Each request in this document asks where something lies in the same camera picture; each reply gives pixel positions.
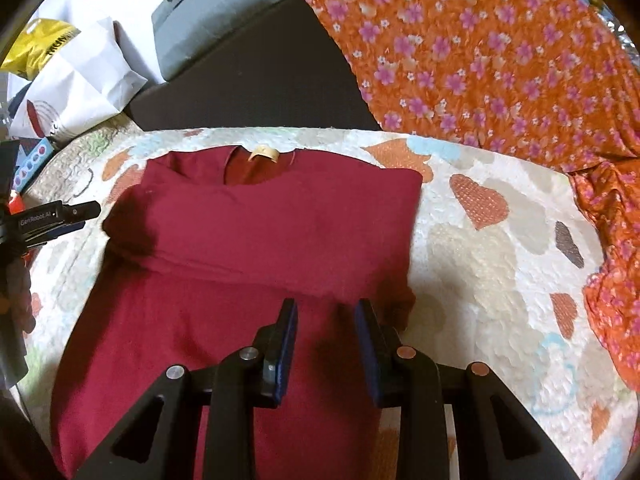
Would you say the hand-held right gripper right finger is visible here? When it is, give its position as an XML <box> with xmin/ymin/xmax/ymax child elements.
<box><xmin>354</xmin><ymin>298</ymin><xmax>571</xmax><ymax>480</ymax></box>

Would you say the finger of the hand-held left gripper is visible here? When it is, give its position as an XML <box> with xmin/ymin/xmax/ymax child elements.
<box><xmin>19</xmin><ymin>200</ymin><xmax>101</xmax><ymax>247</ymax></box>

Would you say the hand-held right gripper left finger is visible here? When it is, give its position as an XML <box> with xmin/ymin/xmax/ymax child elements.
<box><xmin>74</xmin><ymin>298</ymin><xmax>299</xmax><ymax>480</ymax></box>

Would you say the dark red shirt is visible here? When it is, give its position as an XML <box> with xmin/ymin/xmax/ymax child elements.
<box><xmin>50</xmin><ymin>144</ymin><xmax>426</xmax><ymax>480</ymax></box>

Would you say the blue dotted box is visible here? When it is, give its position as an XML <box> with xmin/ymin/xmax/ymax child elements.
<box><xmin>12</xmin><ymin>136</ymin><xmax>55</xmax><ymax>193</ymax></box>

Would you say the white paper bag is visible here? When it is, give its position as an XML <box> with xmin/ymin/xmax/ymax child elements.
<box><xmin>7</xmin><ymin>0</ymin><xmax>198</xmax><ymax>143</ymax></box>

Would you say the heart patterned quilt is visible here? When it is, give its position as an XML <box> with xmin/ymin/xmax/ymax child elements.
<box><xmin>10</xmin><ymin>125</ymin><xmax>640</xmax><ymax>480</ymax></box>

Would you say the yellow plastic bag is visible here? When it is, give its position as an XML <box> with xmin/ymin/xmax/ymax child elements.
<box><xmin>0</xmin><ymin>18</ymin><xmax>82</xmax><ymax>81</ymax></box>

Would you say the grey bag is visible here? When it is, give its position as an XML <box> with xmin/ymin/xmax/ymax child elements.
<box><xmin>151</xmin><ymin>0</ymin><xmax>299</xmax><ymax>82</ymax></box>

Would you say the orange floral blanket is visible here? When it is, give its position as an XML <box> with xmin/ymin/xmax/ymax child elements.
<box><xmin>296</xmin><ymin>0</ymin><xmax>640</xmax><ymax>396</ymax></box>

